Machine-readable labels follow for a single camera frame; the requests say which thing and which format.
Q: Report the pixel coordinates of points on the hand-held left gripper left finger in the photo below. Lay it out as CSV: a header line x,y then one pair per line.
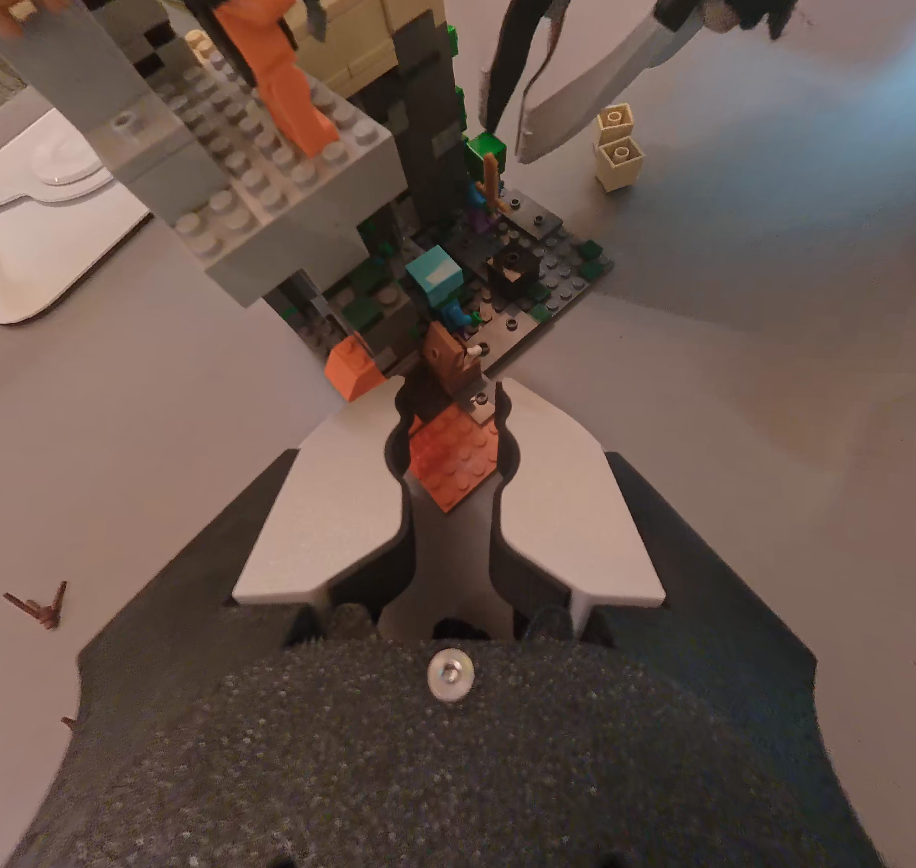
x,y
322,517

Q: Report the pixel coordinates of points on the tan toy brick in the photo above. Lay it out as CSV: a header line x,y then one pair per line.
x,y
615,124
621,165

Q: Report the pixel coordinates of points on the orange toy minifigure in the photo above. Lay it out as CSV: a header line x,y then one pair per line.
x,y
279,74

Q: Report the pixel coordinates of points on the toy brick building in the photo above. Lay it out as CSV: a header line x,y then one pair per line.
x,y
286,195

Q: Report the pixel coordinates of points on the teal-headed toy figure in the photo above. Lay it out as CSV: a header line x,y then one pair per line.
x,y
433,271

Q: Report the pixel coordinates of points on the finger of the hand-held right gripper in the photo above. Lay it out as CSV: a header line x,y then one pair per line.
x,y
512,52
594,95

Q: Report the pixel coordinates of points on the green-headed toy zombie figure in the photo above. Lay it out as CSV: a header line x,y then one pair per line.
x,y
486,147

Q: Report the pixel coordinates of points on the white book stand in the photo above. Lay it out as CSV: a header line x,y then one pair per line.
x,y
50,238

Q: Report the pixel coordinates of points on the orange toy sword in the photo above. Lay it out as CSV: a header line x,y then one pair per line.
x,y
491,181

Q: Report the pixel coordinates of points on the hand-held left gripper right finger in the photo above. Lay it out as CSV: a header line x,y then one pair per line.
x,y
572,517

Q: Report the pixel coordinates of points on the person's right hand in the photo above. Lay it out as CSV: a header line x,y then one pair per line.
x,y
719,11

